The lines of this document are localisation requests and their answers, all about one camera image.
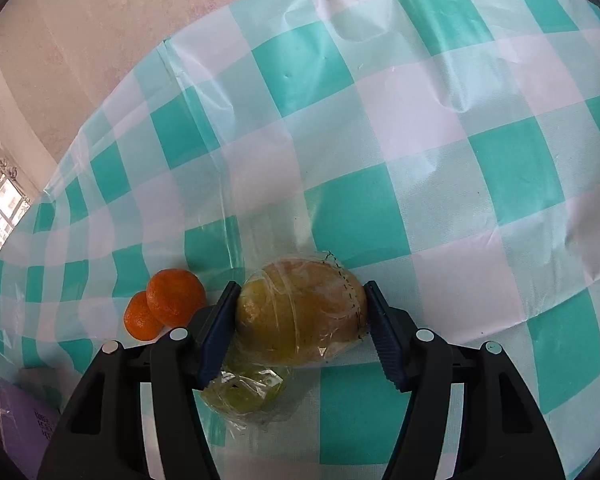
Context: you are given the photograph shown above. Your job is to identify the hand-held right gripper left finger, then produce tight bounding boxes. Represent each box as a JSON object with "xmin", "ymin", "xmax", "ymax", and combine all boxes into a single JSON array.
[{"xmin": 36, "ymin": 281, "xmax": 241, "ymax": 480}]

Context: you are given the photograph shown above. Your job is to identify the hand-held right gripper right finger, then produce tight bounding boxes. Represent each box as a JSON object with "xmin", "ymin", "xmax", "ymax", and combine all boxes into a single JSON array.
[{"xmin": 362, "ymin": 281, "xmax": 566, "ymax": 480}]

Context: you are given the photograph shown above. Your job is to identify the yellow fruit half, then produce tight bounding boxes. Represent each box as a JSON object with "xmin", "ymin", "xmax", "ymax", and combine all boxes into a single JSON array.
[{"xmin": 235, "ymin": 255, "xmax": 370, "ymax": 367}]

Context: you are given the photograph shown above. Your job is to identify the green wrapped fruit half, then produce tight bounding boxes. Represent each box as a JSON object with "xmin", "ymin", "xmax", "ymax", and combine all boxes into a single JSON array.
[{"xmin": 200, "ymin": 355, "xmax": 301, "ymax": 428}]

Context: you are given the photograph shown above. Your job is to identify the orange tangerine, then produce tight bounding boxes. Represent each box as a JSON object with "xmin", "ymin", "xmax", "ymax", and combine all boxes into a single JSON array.
[
  {"xmin": 124, "ymin": 291, "xmax": 167, "ymax": 342},
  {"xmin": 146, "ymin": 269, "xmax": 207, "ymax": 327}
]

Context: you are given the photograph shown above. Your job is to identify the teal checked tablecloth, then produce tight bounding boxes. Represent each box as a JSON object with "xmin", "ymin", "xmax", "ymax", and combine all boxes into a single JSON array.
[{"xmin": 0, "ymin": 0, "xmax": 600, "ymax": 480}]

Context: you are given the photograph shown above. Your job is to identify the purple box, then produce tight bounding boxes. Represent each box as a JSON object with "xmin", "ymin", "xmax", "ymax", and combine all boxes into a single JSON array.
[{"xmin": 0, "ymin": 375, "xmax": 63, "ymax": 480}]

